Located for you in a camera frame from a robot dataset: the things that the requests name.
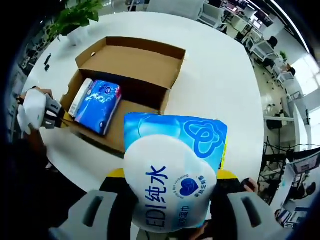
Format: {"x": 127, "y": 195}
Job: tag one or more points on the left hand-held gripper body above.
{"x": 32, "y": 107}

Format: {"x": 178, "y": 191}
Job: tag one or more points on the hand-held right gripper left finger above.
{"x": 115, "y": 212}

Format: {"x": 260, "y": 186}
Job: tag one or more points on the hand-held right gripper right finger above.
{"x": 225, "y": 212}

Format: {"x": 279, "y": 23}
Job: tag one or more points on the blue soft tissue pack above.
{"x": 97, "y": 105}

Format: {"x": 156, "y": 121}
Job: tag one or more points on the light blue wet wipes pack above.
{"x": 162, "y": 162}

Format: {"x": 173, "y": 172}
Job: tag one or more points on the brown cardboard shoe box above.
{"x": 130, "y": 65}

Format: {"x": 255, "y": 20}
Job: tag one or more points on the person's right hand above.
{"x": 202, "y": 231}

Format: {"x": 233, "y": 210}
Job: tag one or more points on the small black object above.
{"x": 47, "y": 62}

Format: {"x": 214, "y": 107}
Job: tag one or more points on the green plant in white pot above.
{"x": 75, "y": 17}

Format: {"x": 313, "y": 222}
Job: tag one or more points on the desk computer monitor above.
{"x": 306, "y": 163}

